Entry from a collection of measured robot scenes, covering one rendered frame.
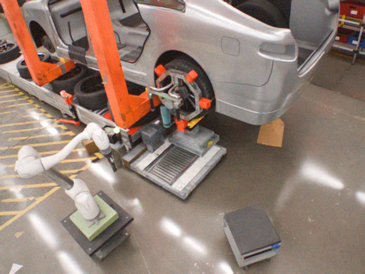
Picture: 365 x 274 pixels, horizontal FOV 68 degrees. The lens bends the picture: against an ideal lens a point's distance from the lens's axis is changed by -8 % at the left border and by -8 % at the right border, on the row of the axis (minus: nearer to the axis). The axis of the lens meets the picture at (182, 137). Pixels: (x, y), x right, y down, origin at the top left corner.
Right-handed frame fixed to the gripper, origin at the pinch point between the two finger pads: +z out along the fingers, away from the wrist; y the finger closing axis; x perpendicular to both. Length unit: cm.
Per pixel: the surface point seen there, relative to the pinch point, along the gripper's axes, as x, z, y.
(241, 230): 55, 43, 95
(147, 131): 62, 35, -60
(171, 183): 50, 68, -5
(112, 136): 23, 18, -61
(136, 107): 62, 7, -72
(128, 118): 48, 12, -66
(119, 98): 45, -17, -65
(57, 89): 11, 31, -250
